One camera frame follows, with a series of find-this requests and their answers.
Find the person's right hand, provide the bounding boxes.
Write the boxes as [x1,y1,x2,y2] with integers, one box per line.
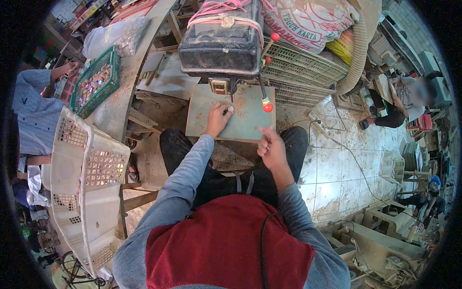
[257,126,288,170]

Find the clear bag of wooden pieces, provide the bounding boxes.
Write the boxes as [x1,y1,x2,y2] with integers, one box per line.
[82,16,151,59]

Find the pink rope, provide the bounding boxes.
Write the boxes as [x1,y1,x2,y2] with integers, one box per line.
[187,0,275,49]

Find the white power strip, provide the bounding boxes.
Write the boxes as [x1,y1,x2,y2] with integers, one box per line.
[308,111,333,139]

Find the grey-green floor crate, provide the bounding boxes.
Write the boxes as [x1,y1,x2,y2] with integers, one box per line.
[402,141,424,172]

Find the cluttered shelf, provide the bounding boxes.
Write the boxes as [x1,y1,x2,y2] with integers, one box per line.
[43,0,120,40]

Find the person's legs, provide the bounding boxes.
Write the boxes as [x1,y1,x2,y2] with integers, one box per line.
[160,126,309,210]

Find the yellow sack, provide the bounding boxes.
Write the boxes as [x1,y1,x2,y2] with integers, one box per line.
[325,28,355,66]

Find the dusty wooden machine bench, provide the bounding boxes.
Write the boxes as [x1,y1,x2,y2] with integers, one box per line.
[321,200,434,289]

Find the black floor cable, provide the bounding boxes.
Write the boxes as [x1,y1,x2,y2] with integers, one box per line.
[308,105,423,224]

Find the bicycle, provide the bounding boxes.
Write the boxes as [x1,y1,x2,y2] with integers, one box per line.
[58,250,109,289]

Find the white sack with red print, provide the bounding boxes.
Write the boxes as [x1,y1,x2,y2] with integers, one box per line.
[263,0,361,55]

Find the red plastic stool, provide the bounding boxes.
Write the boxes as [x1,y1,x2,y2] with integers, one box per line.
[407,114,434,132]

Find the red knobbed feed lever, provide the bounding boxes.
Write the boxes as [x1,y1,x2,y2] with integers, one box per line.
[257,33,281,113]

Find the stack of grey-green crates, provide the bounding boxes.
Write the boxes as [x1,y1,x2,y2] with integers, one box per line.
[261,35,350,107]

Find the grey metal sheet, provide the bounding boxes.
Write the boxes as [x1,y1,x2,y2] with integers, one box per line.
[136,52,201,101]

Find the person's body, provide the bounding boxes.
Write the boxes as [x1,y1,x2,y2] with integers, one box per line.
[113,181,351,289]

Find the green drill press table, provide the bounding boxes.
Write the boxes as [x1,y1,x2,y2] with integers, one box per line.
[185,84,276,143]

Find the green plastic basket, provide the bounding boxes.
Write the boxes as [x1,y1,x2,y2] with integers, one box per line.
[70,45,121,120]

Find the black cable on chest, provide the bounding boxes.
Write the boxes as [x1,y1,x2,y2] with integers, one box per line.
[259,212,282,289]

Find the black drill press head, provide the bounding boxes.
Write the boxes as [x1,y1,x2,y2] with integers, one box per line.
[178,0,265,95]

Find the person's left hand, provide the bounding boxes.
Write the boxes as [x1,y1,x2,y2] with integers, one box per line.
[204,102,235,139]

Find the white plastic basket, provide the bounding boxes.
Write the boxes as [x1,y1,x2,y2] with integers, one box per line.
[49,106,131,279]

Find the small white floor basket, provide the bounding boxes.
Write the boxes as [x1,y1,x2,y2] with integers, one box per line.
[381,150,405,185]

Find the beige ribbed hose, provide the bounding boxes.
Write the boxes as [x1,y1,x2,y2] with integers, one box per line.
[334,14,369,96]

